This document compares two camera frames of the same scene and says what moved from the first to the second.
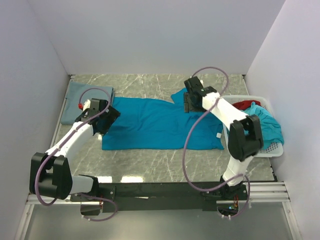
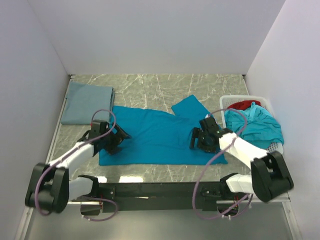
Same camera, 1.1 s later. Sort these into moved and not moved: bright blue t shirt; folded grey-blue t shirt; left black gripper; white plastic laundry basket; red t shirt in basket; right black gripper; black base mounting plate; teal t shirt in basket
Moved: right black gripper; bright blue t shirt; left black gripper
Not moved: red t shirt in basket; teal t shirt in basket; black base mounting plate; white plastic laundry basket; folded grey-blue t shirt
